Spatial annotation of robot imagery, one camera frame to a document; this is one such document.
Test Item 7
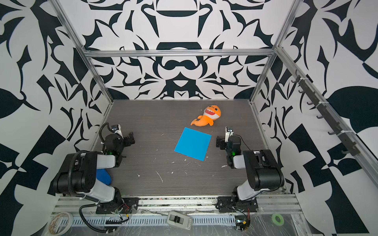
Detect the black corrugated cable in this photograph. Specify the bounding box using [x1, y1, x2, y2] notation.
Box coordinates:
[78, 203, 130, 234]

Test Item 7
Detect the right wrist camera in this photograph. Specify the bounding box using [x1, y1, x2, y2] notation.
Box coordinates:
[224, 126, 234, 143]

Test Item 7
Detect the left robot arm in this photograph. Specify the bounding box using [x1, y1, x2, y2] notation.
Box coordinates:
[52, 132, 135, 204]

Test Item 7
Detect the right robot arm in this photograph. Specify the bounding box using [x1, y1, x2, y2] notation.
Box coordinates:
[216, 135, 284, 202]

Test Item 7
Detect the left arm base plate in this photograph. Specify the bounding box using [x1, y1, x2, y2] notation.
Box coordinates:
[95, 197, 140, 214]

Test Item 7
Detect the blue square paper sheet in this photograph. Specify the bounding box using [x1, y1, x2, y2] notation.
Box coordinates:
[174, 127, 212, 161]

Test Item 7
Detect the green tape roll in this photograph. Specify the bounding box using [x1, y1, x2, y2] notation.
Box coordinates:
[271, 213, 284, 226]

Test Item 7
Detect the orange shark plush toy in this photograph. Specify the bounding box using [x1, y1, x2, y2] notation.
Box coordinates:
[191, 105, 221, 127]

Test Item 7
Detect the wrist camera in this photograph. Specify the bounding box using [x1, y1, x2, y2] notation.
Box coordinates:
[111, 124, 123, 138]
[224, 126, 234, 143]

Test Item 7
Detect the grey switch box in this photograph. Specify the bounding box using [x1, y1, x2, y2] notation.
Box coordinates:
[167, 211, 193, 230]

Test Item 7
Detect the small black electronics board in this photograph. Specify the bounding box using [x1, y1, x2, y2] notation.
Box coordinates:
[235, 215, 250, 232]

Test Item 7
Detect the white slotted cable duct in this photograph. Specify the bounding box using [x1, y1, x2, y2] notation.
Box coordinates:
[63, 214, 237, 227]

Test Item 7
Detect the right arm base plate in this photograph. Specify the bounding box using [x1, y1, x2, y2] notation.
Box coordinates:
[215, 196, 258, 213]

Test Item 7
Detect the blue round cloth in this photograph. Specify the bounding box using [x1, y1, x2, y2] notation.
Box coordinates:
[96, 169, 112, 186]

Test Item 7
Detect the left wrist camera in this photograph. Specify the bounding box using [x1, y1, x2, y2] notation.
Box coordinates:
[111, 124, 123, 138]

